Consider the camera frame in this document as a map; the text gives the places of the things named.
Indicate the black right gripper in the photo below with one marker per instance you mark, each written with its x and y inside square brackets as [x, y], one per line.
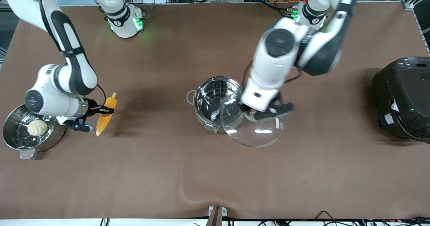
[92, 106]

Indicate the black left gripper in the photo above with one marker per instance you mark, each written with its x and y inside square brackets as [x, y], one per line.
[277, 102]

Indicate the yellow corn cob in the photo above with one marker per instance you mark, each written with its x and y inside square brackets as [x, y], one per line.
[104, 123]

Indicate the glass pot lid with knob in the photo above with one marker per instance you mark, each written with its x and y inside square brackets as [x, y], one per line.
[262, 135]

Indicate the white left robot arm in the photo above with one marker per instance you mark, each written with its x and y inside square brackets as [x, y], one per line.
[278, 68]

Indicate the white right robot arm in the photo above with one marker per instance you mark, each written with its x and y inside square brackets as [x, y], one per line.
[77, 71]

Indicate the steel electric cooking pot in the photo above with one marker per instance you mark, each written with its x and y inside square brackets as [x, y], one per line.
[215, 95]

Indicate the steel steamer pot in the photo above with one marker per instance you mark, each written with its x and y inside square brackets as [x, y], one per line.
[20, 138]

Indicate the white steamed bun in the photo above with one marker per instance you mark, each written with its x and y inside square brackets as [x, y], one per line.
[37, 127]

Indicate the brown table mat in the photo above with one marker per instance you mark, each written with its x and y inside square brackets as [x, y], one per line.
[302, 185]

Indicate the black rice cooker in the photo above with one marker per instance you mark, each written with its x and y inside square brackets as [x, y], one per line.
[403, 101]

